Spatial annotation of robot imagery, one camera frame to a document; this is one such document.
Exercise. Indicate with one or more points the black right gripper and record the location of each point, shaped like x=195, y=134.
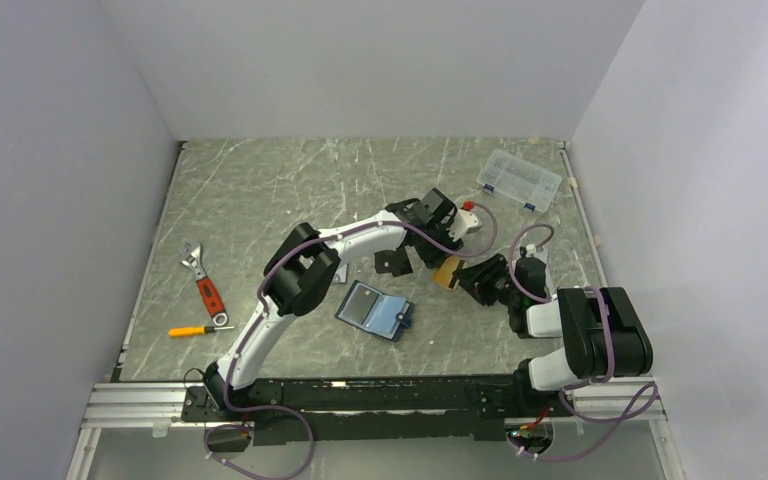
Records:
x=476, y=280

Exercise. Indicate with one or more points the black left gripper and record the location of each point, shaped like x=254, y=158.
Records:
x=433, y=260

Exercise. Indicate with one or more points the blue leather card holder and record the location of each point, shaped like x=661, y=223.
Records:
x=388, y=319

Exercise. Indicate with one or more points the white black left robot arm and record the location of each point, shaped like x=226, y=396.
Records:
x=299, y=275

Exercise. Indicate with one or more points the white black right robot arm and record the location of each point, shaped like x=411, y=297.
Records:
x=601, y=334

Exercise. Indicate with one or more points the black VIP card stack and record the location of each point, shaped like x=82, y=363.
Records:
x=394, y=262

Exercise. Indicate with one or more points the clear plastic organizer box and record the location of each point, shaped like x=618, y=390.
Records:
x=529, y=185

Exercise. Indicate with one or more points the red utility knife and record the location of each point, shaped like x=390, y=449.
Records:
x=191, y=257

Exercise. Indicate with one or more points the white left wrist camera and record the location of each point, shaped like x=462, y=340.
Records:
x=465, y=222

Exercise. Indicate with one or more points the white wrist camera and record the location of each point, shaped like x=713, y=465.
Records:
x=465, y=222
x=536, y=255

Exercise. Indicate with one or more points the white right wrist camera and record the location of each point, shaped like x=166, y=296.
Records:
x=536, y=255

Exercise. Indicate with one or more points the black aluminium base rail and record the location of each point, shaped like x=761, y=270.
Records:
x=480, y=407

